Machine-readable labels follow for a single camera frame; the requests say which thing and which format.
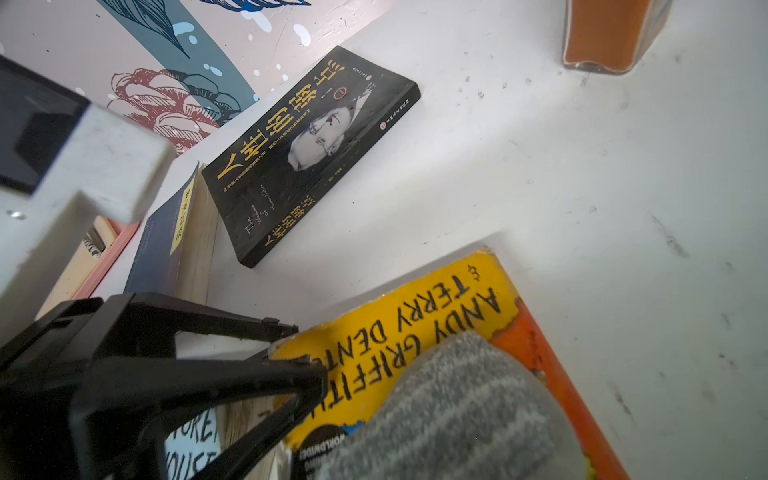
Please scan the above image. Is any tan paper sheet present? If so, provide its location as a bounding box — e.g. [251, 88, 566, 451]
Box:
[36, 223, 114, 319]

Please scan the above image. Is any blue book yellow label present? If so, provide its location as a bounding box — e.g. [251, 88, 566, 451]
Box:
[124, 168, 219, 305]

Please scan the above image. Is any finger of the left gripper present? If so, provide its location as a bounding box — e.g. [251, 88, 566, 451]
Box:
[119, 293, 299, 359]

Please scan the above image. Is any yellow orange treehouse book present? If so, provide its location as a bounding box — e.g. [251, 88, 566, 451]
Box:
[269, 248, 628, 479]

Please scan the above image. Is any grey striped cloth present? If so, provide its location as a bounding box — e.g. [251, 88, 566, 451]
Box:
[318, 332, 588, 479]

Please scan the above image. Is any brown spice jar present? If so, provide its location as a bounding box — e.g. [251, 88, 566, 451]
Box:
[562, 0, 673, 75]

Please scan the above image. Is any colourful treehouse book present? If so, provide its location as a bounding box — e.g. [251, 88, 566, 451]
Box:
[165, 408, 222, 480]

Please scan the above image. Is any pink tray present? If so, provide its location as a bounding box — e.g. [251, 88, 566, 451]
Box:
[72, 216, 141, 299]

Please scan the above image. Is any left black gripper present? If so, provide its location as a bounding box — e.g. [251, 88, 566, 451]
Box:
[1, 296, 328, 479]

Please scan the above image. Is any black book with face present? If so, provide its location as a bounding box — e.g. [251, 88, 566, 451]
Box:
[203, 46, 421, 268]

